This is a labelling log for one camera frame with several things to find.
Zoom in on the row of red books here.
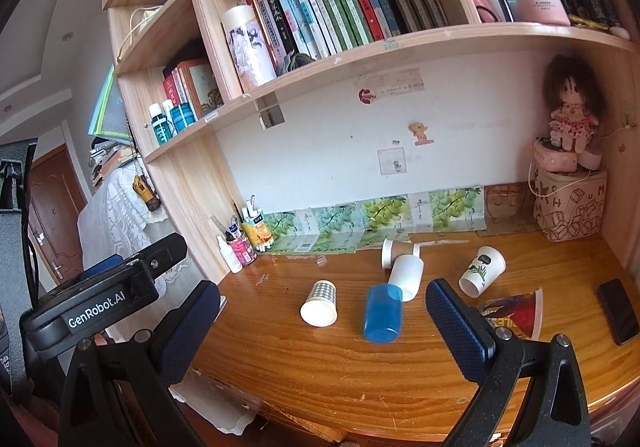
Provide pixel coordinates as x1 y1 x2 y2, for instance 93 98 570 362
162 58 224 121

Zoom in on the checkered paper cup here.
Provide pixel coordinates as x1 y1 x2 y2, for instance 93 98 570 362
300 279 338 327

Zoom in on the wooden bookshelf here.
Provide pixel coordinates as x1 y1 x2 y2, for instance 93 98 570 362
102 0 640 288

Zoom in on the blue plastic cup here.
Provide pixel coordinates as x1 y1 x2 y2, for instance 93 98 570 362
363 283 405 343

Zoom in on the printed canvas bag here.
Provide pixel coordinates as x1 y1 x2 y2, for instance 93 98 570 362
532 167 608 242

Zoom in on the white printed cylinder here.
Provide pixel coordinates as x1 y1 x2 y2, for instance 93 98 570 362
222 4 277 87

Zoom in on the black metal stand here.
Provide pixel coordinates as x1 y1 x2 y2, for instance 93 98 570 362
0 137 39 403

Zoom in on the pink patterned jar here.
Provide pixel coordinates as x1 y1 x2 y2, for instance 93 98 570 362
227 232 257 266

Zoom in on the blue bottle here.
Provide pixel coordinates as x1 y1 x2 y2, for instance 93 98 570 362
149 103 175 146
170 101 197 132

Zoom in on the green folder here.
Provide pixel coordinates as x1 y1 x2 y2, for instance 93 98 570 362
88 67 132 140

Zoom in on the pile of books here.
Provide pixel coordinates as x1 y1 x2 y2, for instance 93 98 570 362
90 137 137 185

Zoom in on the brown haired rag doll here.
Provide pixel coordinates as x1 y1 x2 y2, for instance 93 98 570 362
544 53 603 153

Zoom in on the square wall sticker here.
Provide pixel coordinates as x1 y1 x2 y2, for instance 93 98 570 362
377 147 407 176

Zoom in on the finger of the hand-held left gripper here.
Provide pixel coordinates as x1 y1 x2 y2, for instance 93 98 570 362
80 233 189 285

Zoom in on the plant print paper cup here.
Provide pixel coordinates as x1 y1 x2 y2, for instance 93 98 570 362
458 246 507 299

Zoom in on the white cable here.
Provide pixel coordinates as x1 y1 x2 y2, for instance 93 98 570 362
127 4 166 36

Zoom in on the yellow hanging toy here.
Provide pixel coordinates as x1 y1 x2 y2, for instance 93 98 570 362
132 174 161 213

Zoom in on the pink round box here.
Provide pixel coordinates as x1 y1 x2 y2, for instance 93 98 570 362
534 137 581 173

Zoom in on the white lace cloth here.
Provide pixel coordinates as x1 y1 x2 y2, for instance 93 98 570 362
77 166 221 289

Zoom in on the small white bottle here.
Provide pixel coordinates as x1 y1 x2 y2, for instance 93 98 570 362
216 235 244 274

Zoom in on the orange pen holder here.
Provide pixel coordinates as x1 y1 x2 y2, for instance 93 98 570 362
242 214 274 251

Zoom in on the black smartphone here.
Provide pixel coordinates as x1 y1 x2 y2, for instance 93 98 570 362
597 278 640 347

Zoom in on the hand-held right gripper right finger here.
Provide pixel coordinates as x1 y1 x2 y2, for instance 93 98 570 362
426 278 594 447

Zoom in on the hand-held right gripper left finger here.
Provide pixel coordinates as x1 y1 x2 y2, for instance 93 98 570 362
57 279 222 447

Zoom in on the row of grape print papers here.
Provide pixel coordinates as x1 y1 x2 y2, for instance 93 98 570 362
262 184 486 254

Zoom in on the brown printed cardboard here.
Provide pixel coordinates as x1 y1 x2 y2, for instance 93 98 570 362
484 182 539 234

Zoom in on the white plastic cup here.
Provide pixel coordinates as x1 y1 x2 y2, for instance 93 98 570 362
387 254 425 303

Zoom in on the red comic booklet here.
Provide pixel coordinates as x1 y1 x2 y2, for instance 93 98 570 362
477 288 545 341

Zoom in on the brown wooden door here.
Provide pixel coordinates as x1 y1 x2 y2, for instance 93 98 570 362
27 144 89 286

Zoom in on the taped paper note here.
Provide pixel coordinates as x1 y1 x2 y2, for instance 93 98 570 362
357 68 426 96

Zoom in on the brown sleeved paper cup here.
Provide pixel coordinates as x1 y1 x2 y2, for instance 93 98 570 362
381 238 421 270

